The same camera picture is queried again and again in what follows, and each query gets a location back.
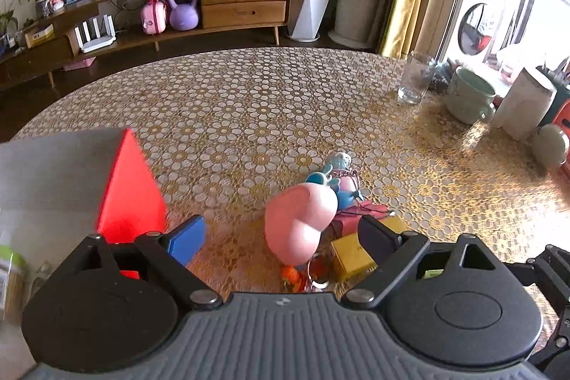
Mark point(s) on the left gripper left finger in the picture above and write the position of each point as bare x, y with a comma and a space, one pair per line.
167, 255

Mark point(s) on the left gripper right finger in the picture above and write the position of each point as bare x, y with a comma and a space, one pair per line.
396, 256

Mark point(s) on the yellow small box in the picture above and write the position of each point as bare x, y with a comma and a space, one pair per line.
349, 258

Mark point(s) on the pink binder clip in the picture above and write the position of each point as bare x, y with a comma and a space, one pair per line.
345, 221

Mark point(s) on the orange red small toy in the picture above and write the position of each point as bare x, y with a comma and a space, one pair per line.
311, 277

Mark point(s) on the blue cartoon keychain figures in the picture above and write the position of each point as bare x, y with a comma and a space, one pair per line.
342, 178

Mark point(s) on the pink plastic bowl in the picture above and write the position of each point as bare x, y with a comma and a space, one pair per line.
295, 220

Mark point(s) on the spice jar green lid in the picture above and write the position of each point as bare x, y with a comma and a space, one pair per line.
13, 276

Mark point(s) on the red cardboard shoe box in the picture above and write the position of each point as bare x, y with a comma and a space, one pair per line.
56, 190

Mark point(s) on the lace tablecloth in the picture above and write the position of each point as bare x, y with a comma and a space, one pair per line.
225, 131

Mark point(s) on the white lidded pitcher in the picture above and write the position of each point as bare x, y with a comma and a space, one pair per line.
526, 103

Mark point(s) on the green ceramic mug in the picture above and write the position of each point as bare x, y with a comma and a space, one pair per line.
470, 98

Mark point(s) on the clear drinking glass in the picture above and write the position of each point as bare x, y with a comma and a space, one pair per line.
417, 76

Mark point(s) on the white wifi router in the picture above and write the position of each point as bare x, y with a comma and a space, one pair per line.
95, 33

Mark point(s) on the purple kettlebell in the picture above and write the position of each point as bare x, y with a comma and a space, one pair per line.
183, 17

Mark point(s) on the pink toy case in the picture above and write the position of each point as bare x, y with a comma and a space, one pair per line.
154, 17

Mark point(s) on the washing machine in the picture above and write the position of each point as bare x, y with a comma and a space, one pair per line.
471, 33

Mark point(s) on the wooden tv console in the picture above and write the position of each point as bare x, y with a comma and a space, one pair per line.
54, 43

